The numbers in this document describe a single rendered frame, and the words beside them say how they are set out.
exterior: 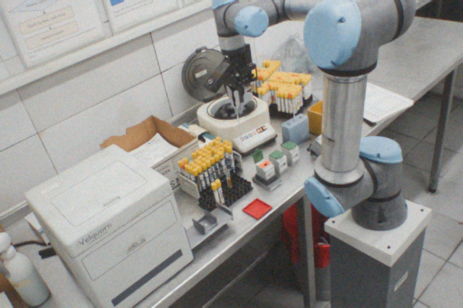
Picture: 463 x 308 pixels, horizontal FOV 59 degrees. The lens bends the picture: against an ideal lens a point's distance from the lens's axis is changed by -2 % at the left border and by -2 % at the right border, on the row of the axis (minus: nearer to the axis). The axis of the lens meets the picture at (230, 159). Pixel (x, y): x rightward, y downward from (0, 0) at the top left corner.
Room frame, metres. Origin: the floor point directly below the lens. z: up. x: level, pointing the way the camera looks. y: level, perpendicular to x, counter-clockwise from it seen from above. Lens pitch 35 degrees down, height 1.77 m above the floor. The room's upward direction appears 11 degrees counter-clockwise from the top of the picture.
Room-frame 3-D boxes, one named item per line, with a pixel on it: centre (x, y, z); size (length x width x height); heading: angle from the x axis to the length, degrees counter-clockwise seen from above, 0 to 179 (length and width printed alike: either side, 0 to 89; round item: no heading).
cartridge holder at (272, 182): (1.10, -0.11, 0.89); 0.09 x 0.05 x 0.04; 34
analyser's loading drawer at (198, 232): (0.89, 0.12, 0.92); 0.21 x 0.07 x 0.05; 127
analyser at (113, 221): (0.85, 0.34, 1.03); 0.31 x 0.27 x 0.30; 127
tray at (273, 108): (1.54, -0.25, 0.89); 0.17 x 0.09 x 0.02; 54
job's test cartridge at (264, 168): (1.10, -0.11, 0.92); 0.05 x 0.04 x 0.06; 34
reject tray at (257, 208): (0.97, -0.05, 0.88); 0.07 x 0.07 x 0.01; 37
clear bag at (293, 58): (1.88, -0.36, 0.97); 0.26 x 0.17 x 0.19; 141
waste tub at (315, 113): (1.33, -0.41, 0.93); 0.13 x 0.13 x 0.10; 36
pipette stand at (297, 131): (1.29, -0.25, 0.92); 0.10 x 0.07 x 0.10; 122
